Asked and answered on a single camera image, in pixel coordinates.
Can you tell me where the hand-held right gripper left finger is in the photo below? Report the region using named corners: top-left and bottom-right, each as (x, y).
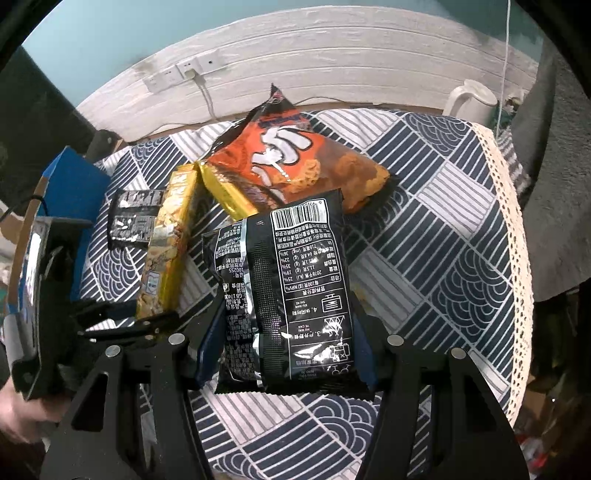
top-left (39, 295), bottom-right (227, 480)

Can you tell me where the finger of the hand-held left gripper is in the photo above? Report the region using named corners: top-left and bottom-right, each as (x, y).
top-left (78, 313), bottom-right (181, 344)
top-left (73, 302), bottom-right (140, 325)

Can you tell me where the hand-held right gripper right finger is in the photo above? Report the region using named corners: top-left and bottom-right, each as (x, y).
top-left (353, 318), bottom-right (532, 480)

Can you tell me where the long yellow snack packet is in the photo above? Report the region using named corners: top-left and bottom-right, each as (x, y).
top-left (135, 164), bottom-right (199, 319)

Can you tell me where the small black snack packet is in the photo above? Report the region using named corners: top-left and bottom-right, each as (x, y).
top-left (107, 188), bottom-right (167, 250)

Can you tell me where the large black snack packet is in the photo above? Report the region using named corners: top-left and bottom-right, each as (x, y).
top-left (201, 187), bottom-right (375, 400)

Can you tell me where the blue cardboard box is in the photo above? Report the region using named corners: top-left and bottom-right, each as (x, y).
top-left (9, 145), bottom-right (112, 319)

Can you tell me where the gold red-print snack packet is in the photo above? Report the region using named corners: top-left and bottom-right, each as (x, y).
top-left (196, 159), bottom-right (287, 222)

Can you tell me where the orange puffed snack bag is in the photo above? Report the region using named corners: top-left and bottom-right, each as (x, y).
top-left (198, 83), bottom-right (400, 215)

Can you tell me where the person's left hand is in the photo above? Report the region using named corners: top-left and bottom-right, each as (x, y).
top-left (0, 384), bottom-right (51, 445)

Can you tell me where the navy white patterned tablecloth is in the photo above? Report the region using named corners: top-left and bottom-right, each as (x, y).
top-left (76, 108), bottom-right (536, 480)

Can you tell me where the black cloth covered board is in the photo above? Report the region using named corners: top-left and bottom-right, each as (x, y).
top-left (0, 46), bottom-right (98, 217)

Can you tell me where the white electric kettle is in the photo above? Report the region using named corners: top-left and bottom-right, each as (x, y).
top-left (443, 79), bottom-right (499, 123)

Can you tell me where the grey power cable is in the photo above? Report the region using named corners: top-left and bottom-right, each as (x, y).
top-left (185, 68), bottom-right (218, 121)

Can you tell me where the white hanging cord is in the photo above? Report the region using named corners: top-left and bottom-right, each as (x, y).
top-left (496, 0), bottom-right (513, 134)

